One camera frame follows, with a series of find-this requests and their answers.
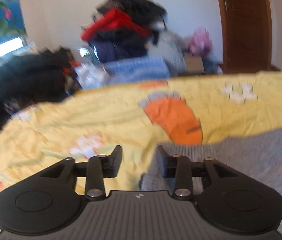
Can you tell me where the grey knit sweater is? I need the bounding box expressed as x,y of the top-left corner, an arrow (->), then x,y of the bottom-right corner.
139,119 -> 282,240

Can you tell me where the black clothes heap left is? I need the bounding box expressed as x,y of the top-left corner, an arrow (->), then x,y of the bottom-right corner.
0,48 -> 78,131

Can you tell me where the yellow carrot print bedspread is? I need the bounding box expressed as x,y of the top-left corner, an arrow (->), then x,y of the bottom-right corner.
0,72 -> 282,191

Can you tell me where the white plastic bag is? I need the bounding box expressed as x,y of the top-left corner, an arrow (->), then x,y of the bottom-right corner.
75,64 -> 110,90

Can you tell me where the grey white fabric bundle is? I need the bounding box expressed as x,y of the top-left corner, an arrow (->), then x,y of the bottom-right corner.
148,30 -> 187,77

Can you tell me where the dark navy garment in pile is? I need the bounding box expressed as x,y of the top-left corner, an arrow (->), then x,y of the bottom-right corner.
88,29 -> 149,63

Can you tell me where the pink plastic bag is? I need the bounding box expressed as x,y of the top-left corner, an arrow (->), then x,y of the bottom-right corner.
187,28 -> 212,57

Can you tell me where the red garment in pile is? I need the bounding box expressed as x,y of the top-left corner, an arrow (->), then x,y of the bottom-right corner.
81,9 -> 151,41

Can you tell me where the black garment atop pile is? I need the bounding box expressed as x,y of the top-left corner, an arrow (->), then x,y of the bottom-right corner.
96,0 -> 167,27

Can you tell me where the brown wooden door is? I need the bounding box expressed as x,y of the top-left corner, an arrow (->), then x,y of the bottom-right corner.
218,0 -> 272,74

